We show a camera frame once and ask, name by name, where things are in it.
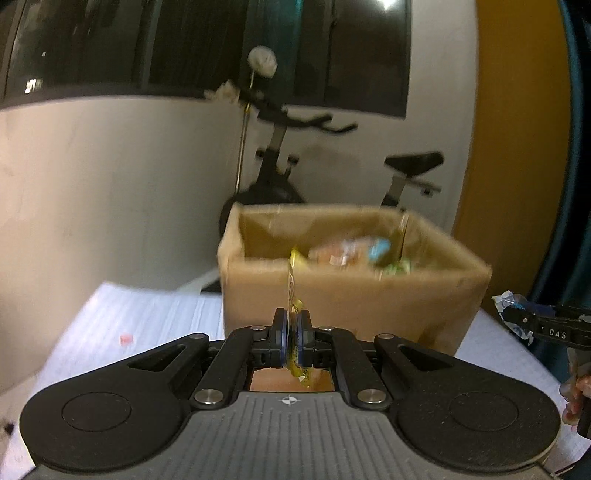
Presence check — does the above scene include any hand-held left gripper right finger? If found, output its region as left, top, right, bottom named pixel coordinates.
left=295, top=309, right=455, bottom=409

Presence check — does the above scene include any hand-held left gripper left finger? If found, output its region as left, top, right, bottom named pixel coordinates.
left=127, top=307, right=290, bottom=409

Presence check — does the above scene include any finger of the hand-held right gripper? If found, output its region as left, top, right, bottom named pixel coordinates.
left=501, top=304, right=591, bottom=346

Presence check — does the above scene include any small yellow-orange packet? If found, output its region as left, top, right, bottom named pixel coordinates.
left=285, top=248, right=315, bottom=385

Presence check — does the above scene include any blue and white cookie packet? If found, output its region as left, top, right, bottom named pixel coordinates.
left=491, top=291, right=536, bottom=346

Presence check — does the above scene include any brown cardboard box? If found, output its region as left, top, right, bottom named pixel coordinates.
left=217, top=203, right=493, bottom=358

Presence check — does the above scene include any orange snack packet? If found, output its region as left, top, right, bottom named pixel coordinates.
left=307, top=238, right=371, bottom=269

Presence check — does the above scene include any blue snack packet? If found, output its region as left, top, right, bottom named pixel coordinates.
left=368, top=236, right=392, bottom=265

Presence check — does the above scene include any green snack bag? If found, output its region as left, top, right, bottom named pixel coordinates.
left=379, top=257, right=413, bottom=278

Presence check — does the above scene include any person's right hand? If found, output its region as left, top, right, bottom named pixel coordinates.
left=560, top=346, right=591, bottom=426

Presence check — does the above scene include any blue checked bed sheet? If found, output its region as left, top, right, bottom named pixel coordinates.
left=0, top=281, right=583, bottom=480

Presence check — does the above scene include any black exercise bike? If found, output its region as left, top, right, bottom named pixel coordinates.
left=219, top=86, right=445, bottom=241

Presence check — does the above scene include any teal curtain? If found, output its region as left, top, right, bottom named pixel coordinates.
left=531, top=0, right=591, bottom=315

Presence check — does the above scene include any wooden door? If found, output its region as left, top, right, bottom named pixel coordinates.
left=451, top=0, right=574, bottom=326

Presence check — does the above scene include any white cloth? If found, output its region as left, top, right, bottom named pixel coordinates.
left=204, top=79, right=242, bottom=103

